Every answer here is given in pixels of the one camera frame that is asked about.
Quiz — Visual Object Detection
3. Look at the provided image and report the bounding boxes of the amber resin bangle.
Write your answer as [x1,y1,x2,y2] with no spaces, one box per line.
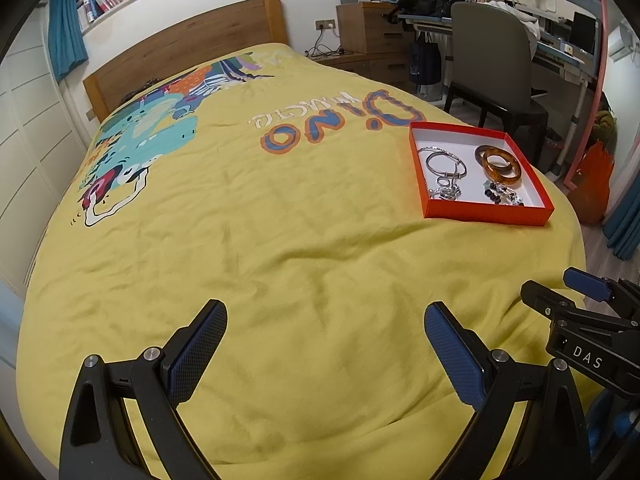
[481,145,524,181]

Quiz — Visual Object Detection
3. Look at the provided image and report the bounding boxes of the dark beaded bracelet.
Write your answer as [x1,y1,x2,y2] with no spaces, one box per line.
[482,180,526,207]

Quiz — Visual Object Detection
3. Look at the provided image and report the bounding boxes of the wooden headboard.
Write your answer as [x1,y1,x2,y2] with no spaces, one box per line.
[82,0,291,123]

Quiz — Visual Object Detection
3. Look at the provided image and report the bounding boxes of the blue curtain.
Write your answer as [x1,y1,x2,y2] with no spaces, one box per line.
[47,0,90,81]
[602,130,640,261]

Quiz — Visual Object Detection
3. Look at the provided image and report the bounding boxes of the silver bangle bracelets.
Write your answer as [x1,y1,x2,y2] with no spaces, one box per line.
[425,149,469,179]

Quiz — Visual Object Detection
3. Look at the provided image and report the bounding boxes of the yellow printed blanket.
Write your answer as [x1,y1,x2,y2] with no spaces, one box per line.
[12,42,588,480]

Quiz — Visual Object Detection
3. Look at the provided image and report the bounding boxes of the red jewelry box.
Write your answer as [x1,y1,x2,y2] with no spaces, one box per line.
[407,121,556,228]

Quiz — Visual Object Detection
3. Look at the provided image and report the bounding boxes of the white wardrobe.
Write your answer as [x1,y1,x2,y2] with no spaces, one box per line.
[0,35,96,301]

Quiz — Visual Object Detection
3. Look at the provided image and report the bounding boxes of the pink hoop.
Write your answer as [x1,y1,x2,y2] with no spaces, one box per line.
[565,0,608,193]

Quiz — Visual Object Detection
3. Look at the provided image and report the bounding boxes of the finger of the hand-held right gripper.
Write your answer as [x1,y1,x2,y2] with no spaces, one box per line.
[520,280,640,333]
[562,267,640,306]

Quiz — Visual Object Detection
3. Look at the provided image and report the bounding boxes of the white study desk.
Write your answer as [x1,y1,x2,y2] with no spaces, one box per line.
[397,5,601,181]

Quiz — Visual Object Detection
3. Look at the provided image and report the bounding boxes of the grey chair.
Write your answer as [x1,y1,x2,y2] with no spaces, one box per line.
[442,1,548,133]

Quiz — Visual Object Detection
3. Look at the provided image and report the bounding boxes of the white air conditioner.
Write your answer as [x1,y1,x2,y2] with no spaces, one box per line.
[607,22,640,58]

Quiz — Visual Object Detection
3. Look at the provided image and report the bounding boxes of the dark metal bangle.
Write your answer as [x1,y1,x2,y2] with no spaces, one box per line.
[474,144,506,167]

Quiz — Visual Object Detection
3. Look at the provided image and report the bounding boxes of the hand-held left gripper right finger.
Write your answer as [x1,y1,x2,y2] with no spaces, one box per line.
[423,301,596,480]

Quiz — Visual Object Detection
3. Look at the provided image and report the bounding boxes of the orange bag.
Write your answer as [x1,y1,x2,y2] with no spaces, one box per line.
[572,140,615,225]

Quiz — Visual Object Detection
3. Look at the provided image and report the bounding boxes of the low wooden nightstand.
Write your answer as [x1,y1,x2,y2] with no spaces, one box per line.
[315,50,421,93]

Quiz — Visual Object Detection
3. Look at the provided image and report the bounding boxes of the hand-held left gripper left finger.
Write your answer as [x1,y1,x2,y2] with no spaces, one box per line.
[59,299,229,480]

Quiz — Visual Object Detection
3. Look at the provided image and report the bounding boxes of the dark monitor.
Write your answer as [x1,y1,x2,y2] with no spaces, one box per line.
[570,12,596,53]

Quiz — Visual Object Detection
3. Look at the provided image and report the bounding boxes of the navy tote bag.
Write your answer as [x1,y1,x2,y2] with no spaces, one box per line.
[409,35,443,85]

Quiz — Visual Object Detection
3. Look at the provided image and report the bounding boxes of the black cables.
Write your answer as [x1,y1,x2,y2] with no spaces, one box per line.
[304,27,351,58]

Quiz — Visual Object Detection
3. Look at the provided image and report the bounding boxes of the silver ring cluster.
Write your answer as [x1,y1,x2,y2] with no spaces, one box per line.
[427,175,464,202]

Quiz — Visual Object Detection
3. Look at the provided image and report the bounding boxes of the wooden dresser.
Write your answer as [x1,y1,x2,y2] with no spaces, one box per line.
[336,1,416,56]

